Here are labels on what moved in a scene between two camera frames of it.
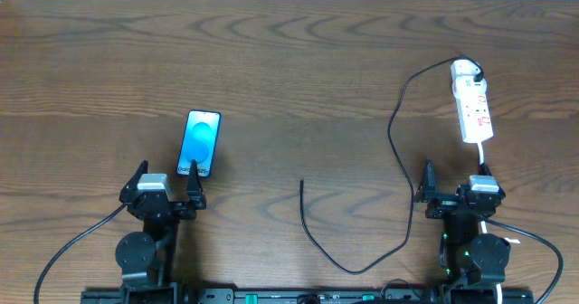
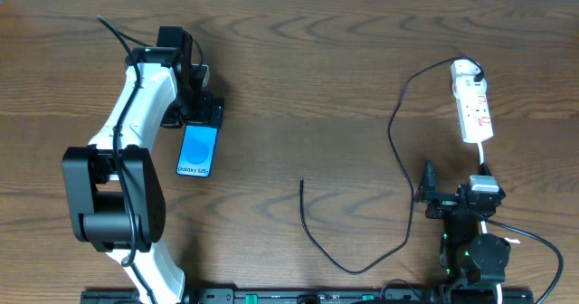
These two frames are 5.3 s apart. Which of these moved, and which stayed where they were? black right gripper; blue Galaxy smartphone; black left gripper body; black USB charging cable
Moved: black left gripper body
Stayed: black USB charging cable; black right gripper; blue Galaxy smartphone
